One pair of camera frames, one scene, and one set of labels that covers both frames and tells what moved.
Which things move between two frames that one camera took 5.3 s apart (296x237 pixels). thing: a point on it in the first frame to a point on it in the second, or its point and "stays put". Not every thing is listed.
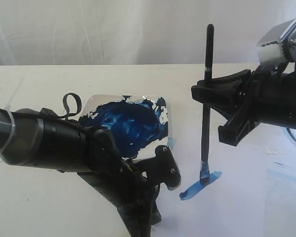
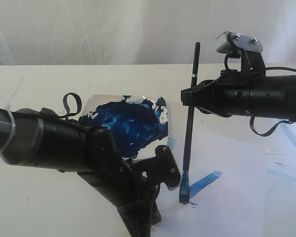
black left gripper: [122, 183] stays put
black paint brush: [205, 171] to [184, 185]
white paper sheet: [256, 188] stays put
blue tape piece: [171, 142] stays put
